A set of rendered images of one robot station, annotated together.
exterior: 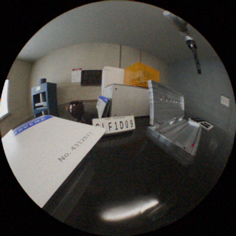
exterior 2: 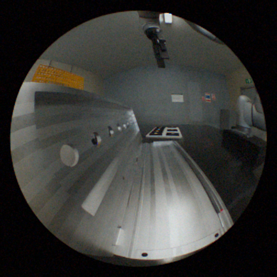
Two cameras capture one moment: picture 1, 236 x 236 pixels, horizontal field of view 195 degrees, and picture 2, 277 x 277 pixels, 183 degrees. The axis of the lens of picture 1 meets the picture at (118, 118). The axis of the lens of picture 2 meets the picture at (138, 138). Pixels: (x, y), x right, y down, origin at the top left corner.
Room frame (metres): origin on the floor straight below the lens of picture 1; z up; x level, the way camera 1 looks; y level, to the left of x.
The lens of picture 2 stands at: (0.20, -0.18, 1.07)
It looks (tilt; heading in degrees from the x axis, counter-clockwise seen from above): 16 degrees down; 301
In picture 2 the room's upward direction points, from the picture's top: 5 degrees counter-clockwise
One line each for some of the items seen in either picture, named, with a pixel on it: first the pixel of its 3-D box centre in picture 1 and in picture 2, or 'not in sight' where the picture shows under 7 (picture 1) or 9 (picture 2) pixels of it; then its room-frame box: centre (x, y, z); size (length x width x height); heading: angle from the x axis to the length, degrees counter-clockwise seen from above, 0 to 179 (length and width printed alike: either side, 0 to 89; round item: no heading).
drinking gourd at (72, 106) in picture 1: (77, 112); not in sight; (0.29, 0.20, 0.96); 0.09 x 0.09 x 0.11
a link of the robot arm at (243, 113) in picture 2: not in sight; (245, 111); (-0.35, -0.73, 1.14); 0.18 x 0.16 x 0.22; 112
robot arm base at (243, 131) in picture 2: not in sight; (241, 129); (-0.34, -0.76, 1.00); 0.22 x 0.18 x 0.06; 115
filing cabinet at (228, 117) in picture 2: not in sight; (229, 130); (-1.68, -2.91, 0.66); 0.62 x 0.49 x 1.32; 15
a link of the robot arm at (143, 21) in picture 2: (184, 31); (149, 22); (0.23, -0.44, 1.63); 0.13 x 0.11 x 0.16; 112
